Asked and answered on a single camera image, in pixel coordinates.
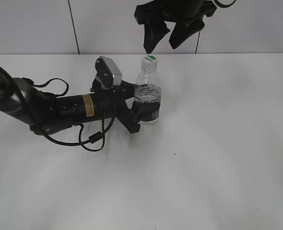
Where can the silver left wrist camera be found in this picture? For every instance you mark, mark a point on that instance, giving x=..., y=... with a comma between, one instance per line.
x=107, y=73

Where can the white green bottle cap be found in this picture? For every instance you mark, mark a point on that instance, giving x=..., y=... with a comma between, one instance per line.
x=149, y=62

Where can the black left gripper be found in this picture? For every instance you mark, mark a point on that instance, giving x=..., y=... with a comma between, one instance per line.
x=111, y=103

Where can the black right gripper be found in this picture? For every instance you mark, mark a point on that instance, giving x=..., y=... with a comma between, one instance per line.
x=154, y=13

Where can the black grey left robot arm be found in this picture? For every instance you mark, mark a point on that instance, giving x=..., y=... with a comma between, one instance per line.
x=56, y=112

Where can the clear plastic water bottle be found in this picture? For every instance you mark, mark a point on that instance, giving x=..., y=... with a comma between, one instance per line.
x=148, y=91

